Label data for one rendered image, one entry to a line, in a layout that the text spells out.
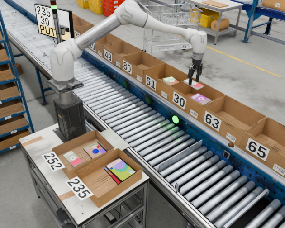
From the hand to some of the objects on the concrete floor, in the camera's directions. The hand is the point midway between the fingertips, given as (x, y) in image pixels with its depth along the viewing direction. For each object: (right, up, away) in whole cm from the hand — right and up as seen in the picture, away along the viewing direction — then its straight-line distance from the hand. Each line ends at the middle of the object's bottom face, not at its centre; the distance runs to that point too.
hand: (193, 80), depth 226 cm
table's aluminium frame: (-94, -122, +27) cm, 156 cm away
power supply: (-73, -125, +23) cm, 147 cm away
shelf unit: (-222, -73, +91) cm, 251 cm away
